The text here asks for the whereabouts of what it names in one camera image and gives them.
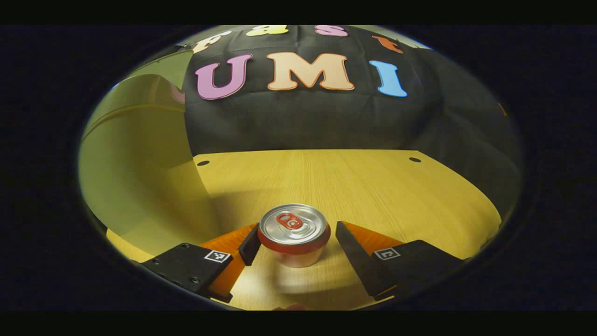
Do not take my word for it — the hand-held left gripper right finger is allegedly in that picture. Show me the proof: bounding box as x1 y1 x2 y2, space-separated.
335 220 469 301

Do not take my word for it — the black backdrop cloth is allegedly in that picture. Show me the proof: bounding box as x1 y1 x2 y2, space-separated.
175 25 523 220

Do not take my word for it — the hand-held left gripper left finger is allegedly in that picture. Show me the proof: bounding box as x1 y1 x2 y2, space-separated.
140 222 263 304

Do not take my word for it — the wooden desktop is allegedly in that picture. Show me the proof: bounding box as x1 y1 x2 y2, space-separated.
106 149 503 311

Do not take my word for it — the red pop can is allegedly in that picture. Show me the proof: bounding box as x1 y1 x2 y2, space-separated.
257 203 332 268

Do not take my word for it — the pale green desktop garbage bin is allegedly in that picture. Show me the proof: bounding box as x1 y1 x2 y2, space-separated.
78 49 223 262

